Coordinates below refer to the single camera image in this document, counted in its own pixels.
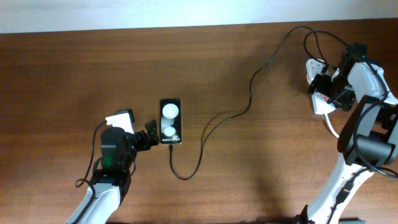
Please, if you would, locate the black Galaxy flip phone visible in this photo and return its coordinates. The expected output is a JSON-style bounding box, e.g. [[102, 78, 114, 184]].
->
[[160, 98, 182, 144]]

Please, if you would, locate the black USB charging cable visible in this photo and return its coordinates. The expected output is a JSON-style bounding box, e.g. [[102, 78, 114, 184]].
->
[[168, 25, 328, 181]]

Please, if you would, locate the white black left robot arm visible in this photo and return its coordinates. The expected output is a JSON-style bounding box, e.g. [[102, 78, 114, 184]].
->
[[67, 119, 160, 223]]

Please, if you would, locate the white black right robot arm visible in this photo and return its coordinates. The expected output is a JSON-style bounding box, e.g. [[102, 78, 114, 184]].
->
[[294, 44, 397, 223]]

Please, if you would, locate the white USB charger plug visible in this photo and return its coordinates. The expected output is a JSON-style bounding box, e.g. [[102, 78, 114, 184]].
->
[[307, 69, 317, 85]]

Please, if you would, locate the white power strip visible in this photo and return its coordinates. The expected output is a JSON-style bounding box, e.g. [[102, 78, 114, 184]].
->
[[305, 59, 336, 115]]

